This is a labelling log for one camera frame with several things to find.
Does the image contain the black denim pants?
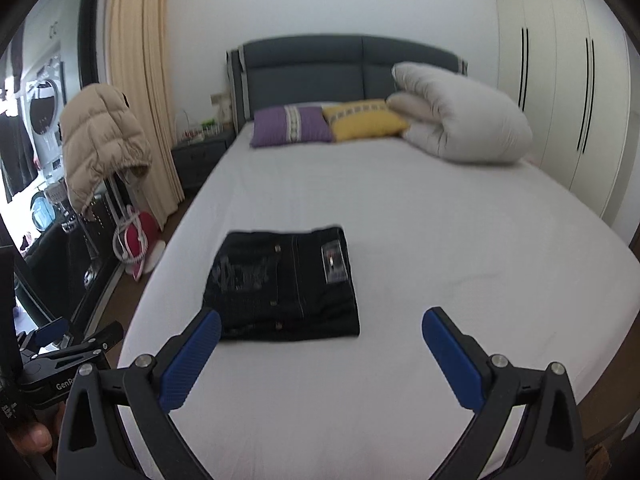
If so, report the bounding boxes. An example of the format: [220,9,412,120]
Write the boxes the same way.
[202,226,360,342]

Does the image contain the person's left hand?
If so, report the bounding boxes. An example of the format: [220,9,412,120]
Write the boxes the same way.
[9,402,66,456]

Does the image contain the black framed glass sliding door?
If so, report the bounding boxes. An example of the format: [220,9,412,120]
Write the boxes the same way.
[1,0,116,333]

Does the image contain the red and white garment steamer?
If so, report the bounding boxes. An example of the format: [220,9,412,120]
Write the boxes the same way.
[112,205,166,282]

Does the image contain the beige puffer jacket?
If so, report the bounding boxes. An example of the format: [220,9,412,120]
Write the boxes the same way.
[60,84,152,216]

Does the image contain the white sheeted bed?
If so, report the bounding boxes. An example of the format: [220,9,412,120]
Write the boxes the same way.
[120,131,639,479]

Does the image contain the dark grey nightstand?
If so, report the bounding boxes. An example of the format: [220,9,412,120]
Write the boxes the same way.
[171,129,235,195]

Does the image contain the clutter on nightstand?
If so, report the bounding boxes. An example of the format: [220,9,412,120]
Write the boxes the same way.
[174,110,228,143]

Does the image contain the purple patterned pillow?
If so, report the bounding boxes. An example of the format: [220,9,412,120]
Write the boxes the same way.
[250,105,334,148]

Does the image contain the folded white duvet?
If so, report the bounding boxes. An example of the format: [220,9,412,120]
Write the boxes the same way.
[386,62,533,165]

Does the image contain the yellow patterned pillow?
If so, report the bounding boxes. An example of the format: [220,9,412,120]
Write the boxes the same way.
[322,100,409,142]

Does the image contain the beige curtain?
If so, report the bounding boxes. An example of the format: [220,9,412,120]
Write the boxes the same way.
[105,0,184,226]

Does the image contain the dark grey upholstered headboard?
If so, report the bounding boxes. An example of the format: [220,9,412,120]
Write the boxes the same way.
[227,34,468,130]

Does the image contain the white wardrobe with black handles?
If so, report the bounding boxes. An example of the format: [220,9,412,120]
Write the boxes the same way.
[497,0,639,224]

